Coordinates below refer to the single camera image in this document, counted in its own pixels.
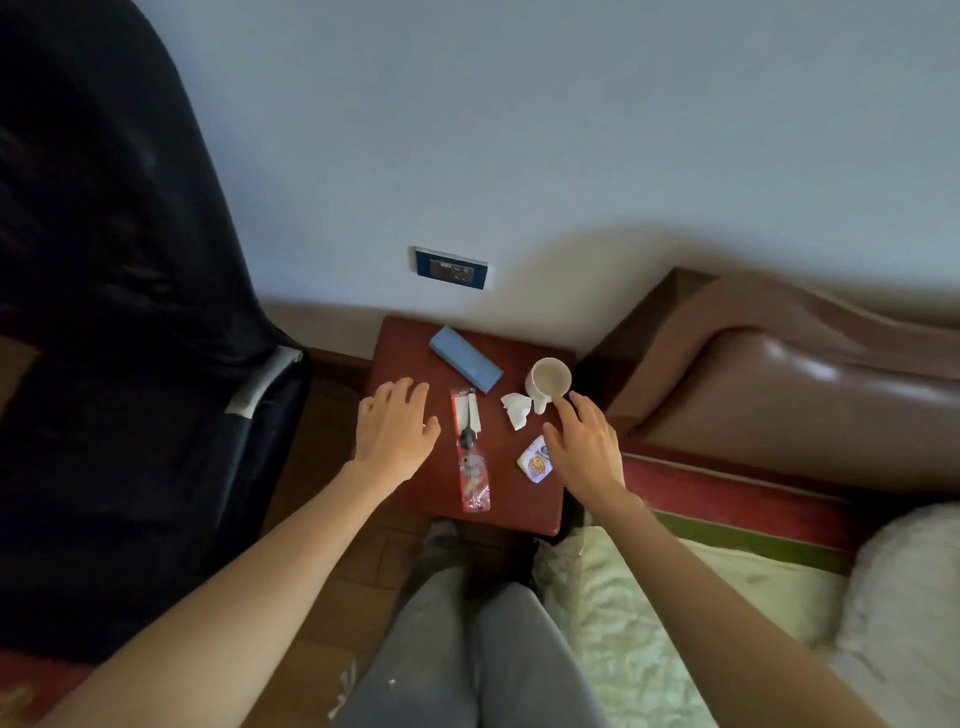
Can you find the person's right hand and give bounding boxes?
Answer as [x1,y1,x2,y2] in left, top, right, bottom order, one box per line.
[541,390,628,511]

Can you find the person's left hand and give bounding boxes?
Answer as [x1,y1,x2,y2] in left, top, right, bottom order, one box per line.
[351,377,442,483]

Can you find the person's left forearm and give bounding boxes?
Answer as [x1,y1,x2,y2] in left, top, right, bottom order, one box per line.
[37,459,410,728]

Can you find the person's right forearm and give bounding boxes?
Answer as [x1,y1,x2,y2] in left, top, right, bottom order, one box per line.
[573,483,877,728]

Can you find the small white printed sachet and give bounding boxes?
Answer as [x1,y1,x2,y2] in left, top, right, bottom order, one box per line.
[515,434,553,482]

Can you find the crumpled white tissue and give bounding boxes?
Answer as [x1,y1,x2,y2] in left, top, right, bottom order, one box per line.
[500,391,536,432]

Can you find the red plastic cutlery packet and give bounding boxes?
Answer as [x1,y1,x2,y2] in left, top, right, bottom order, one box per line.
[449,387,493,514]

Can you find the white ceramic cup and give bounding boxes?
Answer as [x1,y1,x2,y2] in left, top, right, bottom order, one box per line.
[525,357,576,416]

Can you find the red wooden nightstand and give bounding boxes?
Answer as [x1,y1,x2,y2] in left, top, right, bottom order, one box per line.
[363,315,578,538]

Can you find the blue rectangular case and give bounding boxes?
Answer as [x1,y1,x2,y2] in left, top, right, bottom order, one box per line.
[429,325,503,395]

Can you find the grey chair armrest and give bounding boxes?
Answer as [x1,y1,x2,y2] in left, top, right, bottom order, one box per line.
[223,345,303,423]

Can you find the red striped bed sheet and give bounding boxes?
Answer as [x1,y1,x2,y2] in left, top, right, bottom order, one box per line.
[619,441,860,579]

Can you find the pale green quilt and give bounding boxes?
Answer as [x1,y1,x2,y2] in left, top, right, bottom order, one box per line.
[537,525,852,728]

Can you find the person's grey trouser legs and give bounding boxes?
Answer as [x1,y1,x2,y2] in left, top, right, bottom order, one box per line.
[328,520,610,728]

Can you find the brown leather headboard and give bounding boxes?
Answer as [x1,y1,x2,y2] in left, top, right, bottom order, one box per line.
[602,266,960,498]

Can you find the black cloth on chair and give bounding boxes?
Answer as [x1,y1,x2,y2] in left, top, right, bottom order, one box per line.
[0,0,314,665]

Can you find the white fluffy pillow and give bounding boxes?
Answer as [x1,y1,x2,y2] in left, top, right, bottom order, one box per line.
[828,501,960,728]

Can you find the red patterned cloth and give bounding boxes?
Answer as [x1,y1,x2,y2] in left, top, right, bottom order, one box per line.
[0,646,102,728]

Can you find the blue wall socket panel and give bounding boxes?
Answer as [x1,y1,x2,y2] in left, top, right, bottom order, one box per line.
[410,245,493,293]

